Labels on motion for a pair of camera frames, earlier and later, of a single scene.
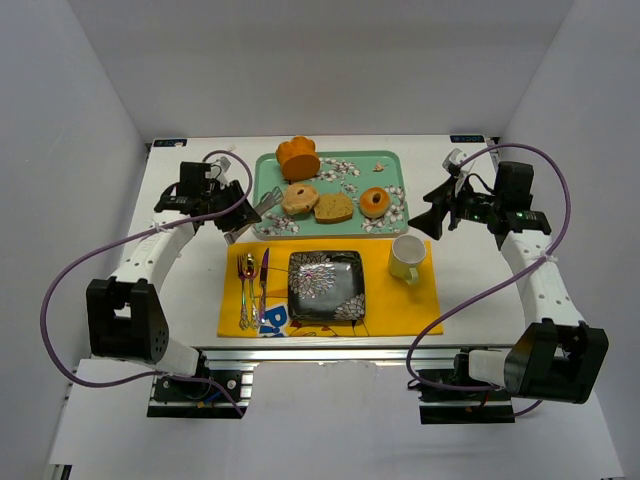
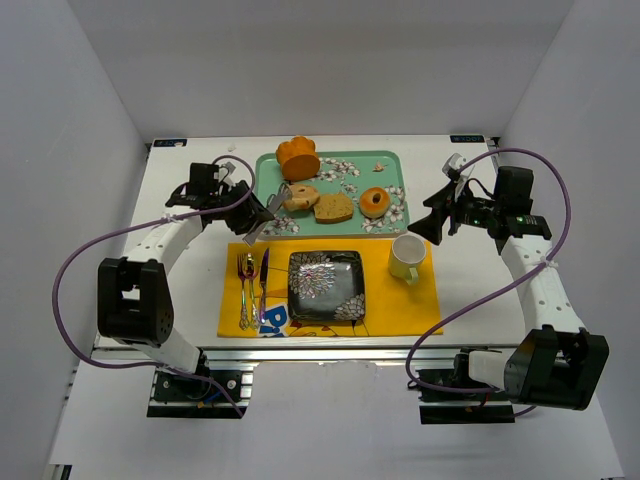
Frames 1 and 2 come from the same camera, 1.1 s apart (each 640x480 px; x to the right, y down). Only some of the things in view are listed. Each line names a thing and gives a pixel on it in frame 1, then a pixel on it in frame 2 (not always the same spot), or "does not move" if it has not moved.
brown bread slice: (332, 208) does not move
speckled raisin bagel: (299, 198) does not move
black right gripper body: (451, 209) does not move
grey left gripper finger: (233, 235) to (253, 233)
